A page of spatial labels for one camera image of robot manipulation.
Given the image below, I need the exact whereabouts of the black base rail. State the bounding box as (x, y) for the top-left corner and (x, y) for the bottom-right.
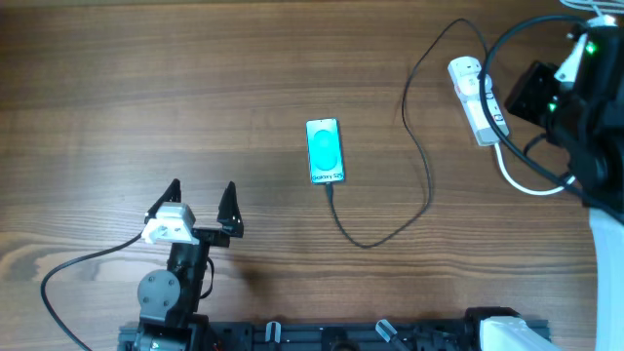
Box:
(116, 319), (552, 351)

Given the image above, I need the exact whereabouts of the black charger cable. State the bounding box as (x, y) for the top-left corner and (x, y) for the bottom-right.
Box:
(324, 18), (490, 250)

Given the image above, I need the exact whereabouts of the white power strip cord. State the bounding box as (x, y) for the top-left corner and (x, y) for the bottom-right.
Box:
(492, 0), (624, 197)

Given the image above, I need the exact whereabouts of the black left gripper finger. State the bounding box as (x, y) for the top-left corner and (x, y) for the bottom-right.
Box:
(216, 181), (244, 238)
(145, 178), (181, 218)

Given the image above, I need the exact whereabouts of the smartphone with blue screen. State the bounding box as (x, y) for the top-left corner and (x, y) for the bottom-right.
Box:
(305, 118), (345, 184)

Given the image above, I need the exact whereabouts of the white power strip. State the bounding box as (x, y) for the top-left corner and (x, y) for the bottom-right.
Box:
(448, 57), (509, 146)

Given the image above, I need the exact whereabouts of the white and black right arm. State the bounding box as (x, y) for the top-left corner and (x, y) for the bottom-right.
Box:
(482, 15), (623, 350)

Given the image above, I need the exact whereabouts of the white USB charger plug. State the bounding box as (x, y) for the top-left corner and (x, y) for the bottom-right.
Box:
(454, 74), (481, 102)

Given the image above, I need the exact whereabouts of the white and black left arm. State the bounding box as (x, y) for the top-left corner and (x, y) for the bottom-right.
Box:
(118, 178), (244, 351)

